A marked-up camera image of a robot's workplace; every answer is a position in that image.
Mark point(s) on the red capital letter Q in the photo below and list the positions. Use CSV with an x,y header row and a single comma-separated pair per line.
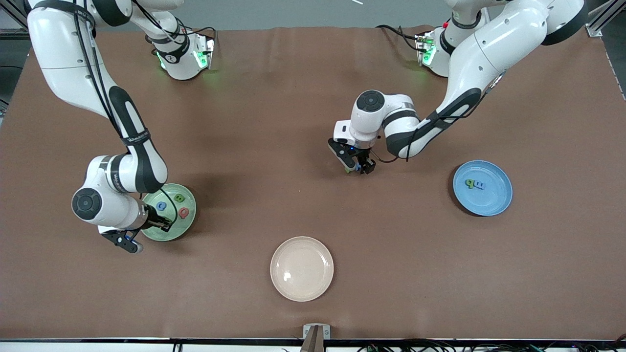
x,y
184,212

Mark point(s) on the green capital letter B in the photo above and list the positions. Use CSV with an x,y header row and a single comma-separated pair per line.
x,y
179,198

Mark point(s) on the green lowercase letter b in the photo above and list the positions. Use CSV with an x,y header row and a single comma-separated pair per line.
x,y
470,184

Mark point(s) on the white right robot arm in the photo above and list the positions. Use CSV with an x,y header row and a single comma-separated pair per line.
x,y
58,49

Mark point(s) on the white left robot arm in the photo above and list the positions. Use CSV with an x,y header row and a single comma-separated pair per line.
x,y
489,49

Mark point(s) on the blue capital letter C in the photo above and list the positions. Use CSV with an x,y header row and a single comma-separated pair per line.
x,y
161,206

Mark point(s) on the aluminium frame profile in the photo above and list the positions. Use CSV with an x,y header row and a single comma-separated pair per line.
x,y
14,22
601,19

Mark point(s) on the cream plate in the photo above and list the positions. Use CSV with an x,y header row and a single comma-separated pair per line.
x,y
301,269

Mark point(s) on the grey-brown tapered pole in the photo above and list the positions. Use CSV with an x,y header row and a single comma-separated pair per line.
x,y
313,344

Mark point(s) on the blue plate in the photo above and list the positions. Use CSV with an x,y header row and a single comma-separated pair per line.
x,y
494,200

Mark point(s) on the green plate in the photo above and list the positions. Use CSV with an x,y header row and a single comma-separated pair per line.
x,y
186,229

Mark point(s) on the silver metal bracket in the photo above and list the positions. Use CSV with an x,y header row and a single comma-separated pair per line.
x,y
316,331

